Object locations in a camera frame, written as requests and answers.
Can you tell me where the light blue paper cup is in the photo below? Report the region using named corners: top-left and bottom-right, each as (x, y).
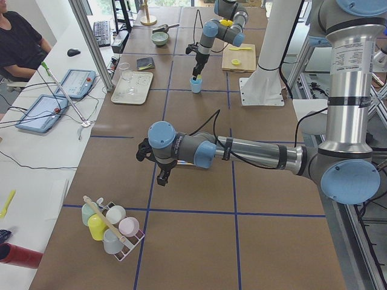
top-left (190, 77), bottom-right (203, 94)

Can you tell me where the pink cup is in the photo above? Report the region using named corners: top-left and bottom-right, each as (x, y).
top-left (119, 217), bottom-right (140, 237)

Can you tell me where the steel ice scoop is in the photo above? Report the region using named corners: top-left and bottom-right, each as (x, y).
top-left (152, 23), bottom-right (180, 34)

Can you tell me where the yellow plastic utensil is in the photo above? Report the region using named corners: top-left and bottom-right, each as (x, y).
top-left (0, 189), bottom-right (16, 219)

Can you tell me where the seated person black shirt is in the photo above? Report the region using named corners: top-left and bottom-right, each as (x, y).
top-left (1, 1), bottom-right (52, 82)

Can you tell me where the white cup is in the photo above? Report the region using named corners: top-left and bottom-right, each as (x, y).
top-left (106, 205), bottom-right (126, 225)

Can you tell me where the yellow cup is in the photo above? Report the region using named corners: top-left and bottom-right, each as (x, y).
top-left (87, 214), bottom-right (108, 241)

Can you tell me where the mint green cup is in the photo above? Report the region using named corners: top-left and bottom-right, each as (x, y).
top-left (81, 203), bottom-right (95, 227)

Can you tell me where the round wooden stand base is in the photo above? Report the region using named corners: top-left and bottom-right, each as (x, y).
top-left (140, 0), bottom-right (157, 26)

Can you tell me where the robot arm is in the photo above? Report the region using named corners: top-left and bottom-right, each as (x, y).
top-left (186, 1), bottom-right (249, 80)
top-left (136, 1), bottom-right (386, 205)

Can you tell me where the aluminium frame post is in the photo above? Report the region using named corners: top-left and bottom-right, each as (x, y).
top-left (68, 0), bottom-right (114, 92)

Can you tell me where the red cylinder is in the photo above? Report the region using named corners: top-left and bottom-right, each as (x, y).
top-left (1, 243), bottom-right (43, 269)

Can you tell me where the whole yellow lemon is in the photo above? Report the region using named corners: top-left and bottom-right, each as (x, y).
top-left (220, 19), bottom-right (233, 27)

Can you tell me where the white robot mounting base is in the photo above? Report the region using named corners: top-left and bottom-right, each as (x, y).
top-left (239, 0), bottom-right (304, 106)

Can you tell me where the far blue teach pendant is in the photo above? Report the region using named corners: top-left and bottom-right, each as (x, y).
top-left (60, 69), bottom-right (96, 100)

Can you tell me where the blue teach pendant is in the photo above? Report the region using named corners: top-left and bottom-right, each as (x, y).
top-left (15, 94), bottom-right (68, 133)
top-left (60, 69), bottom-right (96, 100)

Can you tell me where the metal rod green tip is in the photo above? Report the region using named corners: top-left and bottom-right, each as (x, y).
top-left (41, 62), bottom-right (91, 127)

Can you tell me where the cream bear serving tray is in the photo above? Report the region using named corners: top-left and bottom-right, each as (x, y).
top-left (111, 72), bottom-right (153, 105)

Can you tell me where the near blue teach pendant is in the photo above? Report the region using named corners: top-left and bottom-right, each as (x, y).
top-left (15, 94), bottom-right (68, 133)

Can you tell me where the bamboo cutting board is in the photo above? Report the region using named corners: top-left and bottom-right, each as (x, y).
top-left (222, 43), bottom-right (257, 73)

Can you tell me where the black computer mouse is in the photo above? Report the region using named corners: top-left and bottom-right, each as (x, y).
top-left (67, 48), bottom-right (80, 57)

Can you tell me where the white wire cup rack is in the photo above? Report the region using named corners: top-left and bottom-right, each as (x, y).
top-left (97, 198), bottom-right (145, 261)

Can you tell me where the folded grey yellow cloth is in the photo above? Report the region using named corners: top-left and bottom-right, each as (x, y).
top-left (136, 57), bottom-right (155, 71)

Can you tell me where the green bowl of ice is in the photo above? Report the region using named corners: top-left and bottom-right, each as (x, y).
top-left (151, 31), bottom-right (169, 47)

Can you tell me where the black computer keyboard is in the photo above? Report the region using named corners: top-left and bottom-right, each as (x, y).
top-left (93, 21), bottom-right (111, 47)

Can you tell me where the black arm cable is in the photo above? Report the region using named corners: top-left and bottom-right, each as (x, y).
top-left (185, 8), bottom-right (223, 57)
top-left (189, 109), bottom-right (329, 169)

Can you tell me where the wooden rack handle stick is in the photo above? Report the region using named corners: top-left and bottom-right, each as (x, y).
top-left (83, 195), bottom-right (126, 243)

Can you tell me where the grey blue cup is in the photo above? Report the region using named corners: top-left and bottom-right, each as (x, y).
top-left (103, 229), bottom-right (123, 254)

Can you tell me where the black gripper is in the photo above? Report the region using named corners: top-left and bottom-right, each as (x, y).
top-left (136, 138), bottom-right (177, 186)
top-left (192, 53), bottom-right (209, 80)

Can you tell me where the clear wine glass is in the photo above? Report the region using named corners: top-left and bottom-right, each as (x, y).
top-left (118, 62), bottom-right (136, 95)

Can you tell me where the yellow plastic knife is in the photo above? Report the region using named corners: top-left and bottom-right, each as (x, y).
top-left (229, 47), bottom-right (253, 51)

